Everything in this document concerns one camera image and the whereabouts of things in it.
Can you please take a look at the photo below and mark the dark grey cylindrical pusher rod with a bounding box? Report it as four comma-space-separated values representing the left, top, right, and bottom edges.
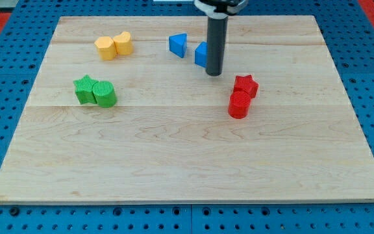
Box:
206, 17, 228, 76

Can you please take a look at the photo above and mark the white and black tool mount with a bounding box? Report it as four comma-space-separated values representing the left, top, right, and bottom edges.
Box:
193, 0, 249, 19

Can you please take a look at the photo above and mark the red star block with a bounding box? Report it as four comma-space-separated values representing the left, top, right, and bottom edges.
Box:
233, 75, 259, 99

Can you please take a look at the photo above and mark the red cylinder block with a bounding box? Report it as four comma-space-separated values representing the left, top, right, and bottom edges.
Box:
228, 91, 251, 119

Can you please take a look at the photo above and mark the green star block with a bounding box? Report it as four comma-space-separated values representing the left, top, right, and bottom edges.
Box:
73, 75, 98, 105

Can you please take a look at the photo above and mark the blue cube block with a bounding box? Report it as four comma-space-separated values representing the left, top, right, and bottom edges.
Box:
194, 42, 207, 68

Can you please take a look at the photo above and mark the blue triangle block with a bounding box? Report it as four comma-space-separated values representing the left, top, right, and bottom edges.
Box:
169, 33, 187, 58

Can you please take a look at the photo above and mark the yellow heart block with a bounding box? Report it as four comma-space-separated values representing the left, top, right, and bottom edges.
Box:
113, 31, 134, 55

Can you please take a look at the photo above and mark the yellow hexagon block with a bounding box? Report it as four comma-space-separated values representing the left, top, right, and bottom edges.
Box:
94, 36, 117, 60

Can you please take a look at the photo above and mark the light wooden board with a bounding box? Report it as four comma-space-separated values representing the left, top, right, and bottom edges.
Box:
0, 16, 374, 205

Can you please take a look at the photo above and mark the green cylinder block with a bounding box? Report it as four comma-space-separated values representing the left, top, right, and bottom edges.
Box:
92, 81, 117, 108

